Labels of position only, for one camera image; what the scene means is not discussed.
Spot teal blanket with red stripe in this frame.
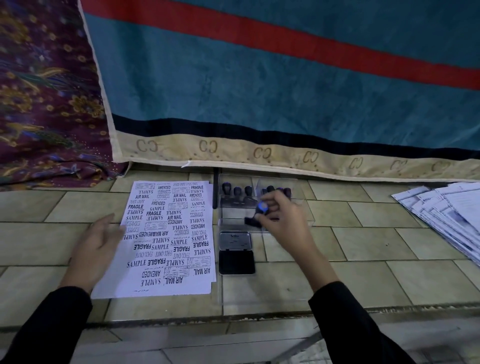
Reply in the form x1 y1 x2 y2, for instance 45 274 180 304
77 0 480 185

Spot person's left forearm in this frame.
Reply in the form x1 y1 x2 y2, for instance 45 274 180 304
0 277 93 364

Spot open black ink pad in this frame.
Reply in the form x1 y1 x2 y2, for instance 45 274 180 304
218 231 257 276

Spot person's right forearm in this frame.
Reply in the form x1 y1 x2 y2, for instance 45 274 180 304
289 240 415 364

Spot white stamped paper sheet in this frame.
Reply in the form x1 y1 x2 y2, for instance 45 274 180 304
91 181 218 300

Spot purple floral cloth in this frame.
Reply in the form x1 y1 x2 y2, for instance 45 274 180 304
0 0 128 193

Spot person's left hand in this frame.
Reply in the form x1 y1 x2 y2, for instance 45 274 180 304
61 214 127 294

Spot person's right hand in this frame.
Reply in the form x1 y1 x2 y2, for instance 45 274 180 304
256 190 320 259

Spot pile of white paper sheets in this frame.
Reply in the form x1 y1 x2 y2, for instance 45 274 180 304
391 182 480 268

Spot blue-capped black rubber stamp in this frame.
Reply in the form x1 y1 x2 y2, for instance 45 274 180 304
244 202 269 228

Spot clear plastic stamp case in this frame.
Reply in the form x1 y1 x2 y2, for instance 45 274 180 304
217 173 316 235

